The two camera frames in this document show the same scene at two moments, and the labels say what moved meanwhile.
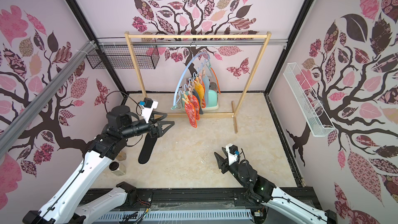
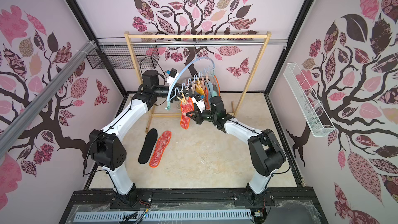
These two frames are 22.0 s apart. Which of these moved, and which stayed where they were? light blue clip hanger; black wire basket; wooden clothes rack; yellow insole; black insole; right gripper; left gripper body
Moved: left gripper body; light blue clip hanger; right gripper
Stayed: wooden clothes rack; yellow insole; black wire basket; black insole
